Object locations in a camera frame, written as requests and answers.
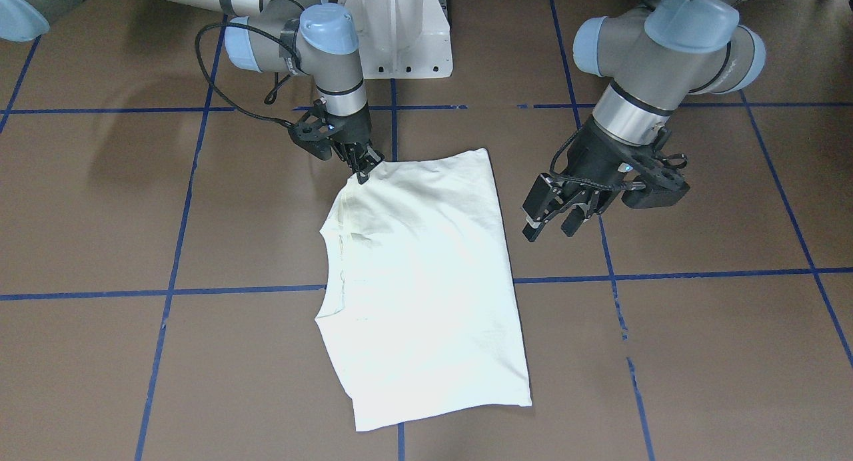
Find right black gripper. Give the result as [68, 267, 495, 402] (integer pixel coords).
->
[330, 108, 386, 185]

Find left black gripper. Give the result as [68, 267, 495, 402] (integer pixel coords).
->
[522, 121, 642, 242]

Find cream long-sleeve cat shirt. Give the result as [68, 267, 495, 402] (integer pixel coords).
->
[315, 148, 532, 432]

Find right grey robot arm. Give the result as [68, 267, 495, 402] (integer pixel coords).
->
[2, 0, 384, 184]

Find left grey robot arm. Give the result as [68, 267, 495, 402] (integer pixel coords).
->
[522, 0, 766, 242]

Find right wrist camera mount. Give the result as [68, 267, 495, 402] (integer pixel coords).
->
[287, 108, 332, 161]

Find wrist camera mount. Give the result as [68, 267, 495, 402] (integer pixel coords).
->
[287, 108, 332, 161]
[621, 127, 690, 209]

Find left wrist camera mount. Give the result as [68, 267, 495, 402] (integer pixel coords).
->
[621, 127, 690, 209]

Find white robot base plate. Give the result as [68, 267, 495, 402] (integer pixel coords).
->
[337, 0, 454, 81]

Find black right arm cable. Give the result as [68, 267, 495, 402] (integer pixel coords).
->
[195, 23, 301, 127]

